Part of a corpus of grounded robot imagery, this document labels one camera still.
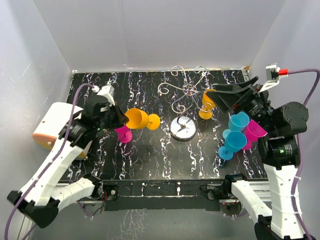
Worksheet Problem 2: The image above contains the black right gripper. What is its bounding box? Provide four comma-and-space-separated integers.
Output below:
206, 75, 277, 133

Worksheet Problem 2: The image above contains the orange wine glass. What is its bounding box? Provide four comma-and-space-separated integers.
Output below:
125, 108, 161, 131
198, 89, 216, 120

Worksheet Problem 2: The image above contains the magenta wine glass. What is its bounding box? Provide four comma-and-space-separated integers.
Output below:
242, 120, 267, 151
115, 125, 133, 144

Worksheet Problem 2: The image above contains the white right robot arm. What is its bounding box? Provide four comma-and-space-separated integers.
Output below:
207, 77, 312, 240

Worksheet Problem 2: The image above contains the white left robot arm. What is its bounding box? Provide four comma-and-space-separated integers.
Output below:
7, 93, 129, 229

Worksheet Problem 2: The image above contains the orange wine glass on rack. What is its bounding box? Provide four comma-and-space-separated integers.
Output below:
198, 89, 216, 120

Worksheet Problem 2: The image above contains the blue wine glass back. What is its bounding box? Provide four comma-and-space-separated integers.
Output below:
222, 111, 250, 139

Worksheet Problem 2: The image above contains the blue wine glass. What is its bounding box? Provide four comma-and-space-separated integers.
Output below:
222, 111, 250, 139
218, 131, 247, 161

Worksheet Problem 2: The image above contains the blue wine glass front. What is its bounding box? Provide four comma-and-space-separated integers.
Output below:
218, 131, 247, 161

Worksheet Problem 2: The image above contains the white orange appliance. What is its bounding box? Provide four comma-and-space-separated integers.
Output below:
32, 101, 88, 161

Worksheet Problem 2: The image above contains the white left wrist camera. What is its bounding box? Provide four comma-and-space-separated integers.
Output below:
92, 84, 116, 106

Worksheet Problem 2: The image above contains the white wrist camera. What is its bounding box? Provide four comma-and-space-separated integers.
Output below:
92, 84, 116, 106
260, 63, 289, 92

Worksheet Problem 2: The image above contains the chrome wire wine glass rack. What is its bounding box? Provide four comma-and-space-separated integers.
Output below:
155, 66, 229, 145

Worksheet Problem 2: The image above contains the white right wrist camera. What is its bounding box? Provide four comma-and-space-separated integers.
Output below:
260, 63, 289, 92

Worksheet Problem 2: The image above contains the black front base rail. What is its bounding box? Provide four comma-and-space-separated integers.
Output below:
74, 178, 246, 213

